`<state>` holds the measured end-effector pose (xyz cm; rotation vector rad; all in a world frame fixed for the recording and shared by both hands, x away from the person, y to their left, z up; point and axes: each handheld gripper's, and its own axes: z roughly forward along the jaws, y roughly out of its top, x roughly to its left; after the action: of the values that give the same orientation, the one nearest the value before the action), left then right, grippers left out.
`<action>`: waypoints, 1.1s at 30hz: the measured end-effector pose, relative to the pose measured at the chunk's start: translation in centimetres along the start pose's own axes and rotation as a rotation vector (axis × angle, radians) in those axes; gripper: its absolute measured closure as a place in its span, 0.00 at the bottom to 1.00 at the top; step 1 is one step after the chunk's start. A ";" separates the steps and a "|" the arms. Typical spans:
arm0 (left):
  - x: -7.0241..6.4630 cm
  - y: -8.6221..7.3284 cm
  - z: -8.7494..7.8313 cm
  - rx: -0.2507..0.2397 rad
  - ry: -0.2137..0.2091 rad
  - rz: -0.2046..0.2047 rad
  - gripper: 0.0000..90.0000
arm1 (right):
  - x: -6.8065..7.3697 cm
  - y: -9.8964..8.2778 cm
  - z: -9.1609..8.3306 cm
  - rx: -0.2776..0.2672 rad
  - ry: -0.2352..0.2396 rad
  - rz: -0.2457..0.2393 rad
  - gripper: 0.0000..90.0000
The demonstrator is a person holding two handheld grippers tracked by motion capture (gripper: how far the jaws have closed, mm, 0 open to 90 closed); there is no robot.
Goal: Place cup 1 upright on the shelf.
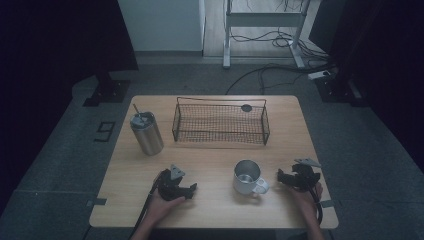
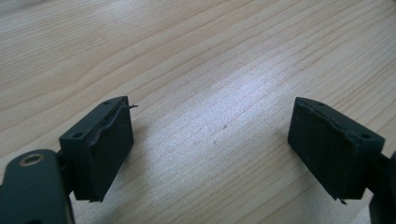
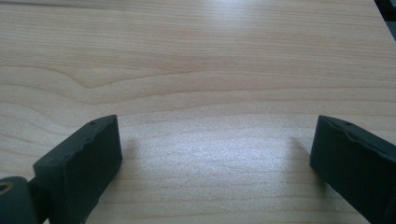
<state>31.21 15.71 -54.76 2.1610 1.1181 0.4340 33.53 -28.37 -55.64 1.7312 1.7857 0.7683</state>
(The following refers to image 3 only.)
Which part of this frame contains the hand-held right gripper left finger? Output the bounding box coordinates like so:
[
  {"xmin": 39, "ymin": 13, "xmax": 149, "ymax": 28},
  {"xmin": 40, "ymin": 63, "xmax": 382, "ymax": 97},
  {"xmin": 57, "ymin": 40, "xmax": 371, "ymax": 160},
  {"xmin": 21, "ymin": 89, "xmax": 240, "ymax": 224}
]
[{"xmin": 28, "ymin": 114, "xmax": 123, "ymax": 224}]

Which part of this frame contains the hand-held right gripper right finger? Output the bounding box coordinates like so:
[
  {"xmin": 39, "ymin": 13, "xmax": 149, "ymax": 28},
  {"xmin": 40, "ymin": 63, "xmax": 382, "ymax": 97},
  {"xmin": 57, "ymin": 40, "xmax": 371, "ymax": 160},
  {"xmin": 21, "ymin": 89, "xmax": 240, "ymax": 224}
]
[{"xmin": 309, "ymin": 115, "xmax": 396, "ymax": 224}]

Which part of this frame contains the dark blurred object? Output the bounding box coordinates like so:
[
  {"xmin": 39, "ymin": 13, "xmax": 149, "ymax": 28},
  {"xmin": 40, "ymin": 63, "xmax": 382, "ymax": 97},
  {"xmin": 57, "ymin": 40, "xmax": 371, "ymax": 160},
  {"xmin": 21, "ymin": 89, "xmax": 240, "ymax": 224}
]
[{"xmin": 374, "ymin": 0, "xmax": 396, "ymax": 23}]

